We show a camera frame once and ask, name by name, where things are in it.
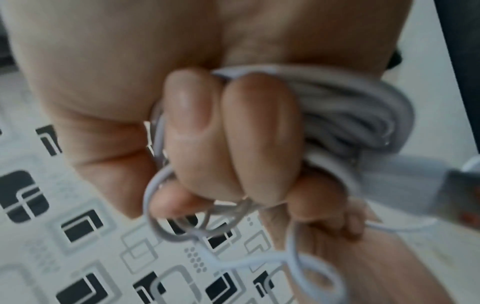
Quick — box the person's right hand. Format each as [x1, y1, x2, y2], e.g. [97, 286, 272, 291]
[0, 0, 415, 240]

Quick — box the person's left hand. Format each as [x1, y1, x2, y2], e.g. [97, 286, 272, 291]
[257, 197, 427, 304]

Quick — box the white USB cable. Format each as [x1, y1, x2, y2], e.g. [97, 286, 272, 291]
[141, 63, 480, 304]

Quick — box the white low table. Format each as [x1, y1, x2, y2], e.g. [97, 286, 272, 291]
[374, 29, 480, 304]

